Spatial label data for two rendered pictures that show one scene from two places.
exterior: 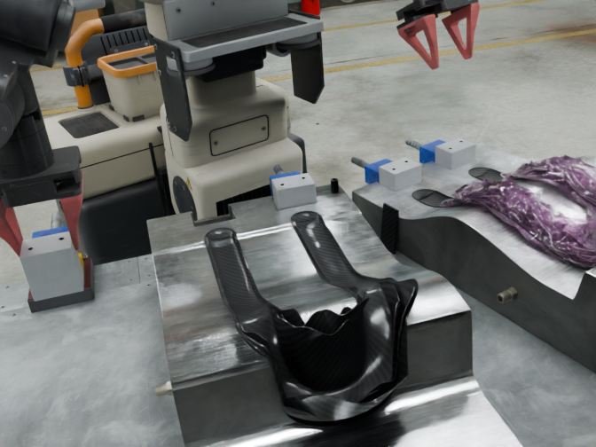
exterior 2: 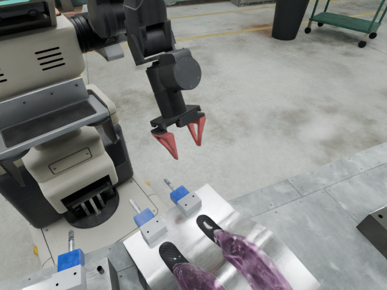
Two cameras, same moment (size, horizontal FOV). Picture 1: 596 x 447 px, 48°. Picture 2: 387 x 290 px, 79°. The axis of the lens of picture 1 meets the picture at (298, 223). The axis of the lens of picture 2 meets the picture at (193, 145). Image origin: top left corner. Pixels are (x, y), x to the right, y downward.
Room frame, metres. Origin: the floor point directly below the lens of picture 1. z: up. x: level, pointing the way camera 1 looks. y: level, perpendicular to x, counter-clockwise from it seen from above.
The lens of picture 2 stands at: (0.62, -0.20, 1.39)
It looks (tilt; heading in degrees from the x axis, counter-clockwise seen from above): 44 degrees down; 350
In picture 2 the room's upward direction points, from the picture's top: straight up
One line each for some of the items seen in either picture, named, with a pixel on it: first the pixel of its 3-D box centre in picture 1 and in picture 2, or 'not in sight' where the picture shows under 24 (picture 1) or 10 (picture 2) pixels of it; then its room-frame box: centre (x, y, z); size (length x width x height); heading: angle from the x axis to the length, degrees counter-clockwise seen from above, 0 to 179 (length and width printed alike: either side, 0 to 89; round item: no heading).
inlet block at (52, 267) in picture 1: (54, 243); not in sight; (0.65, 0.27, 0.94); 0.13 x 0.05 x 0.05; 13
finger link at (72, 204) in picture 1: (51, 210); not in sight; (0.62, 0.25, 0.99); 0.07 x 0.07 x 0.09; 13
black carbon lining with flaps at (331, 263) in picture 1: (297, 272); not in sight; (0.57, 0.01, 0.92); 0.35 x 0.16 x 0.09; 13
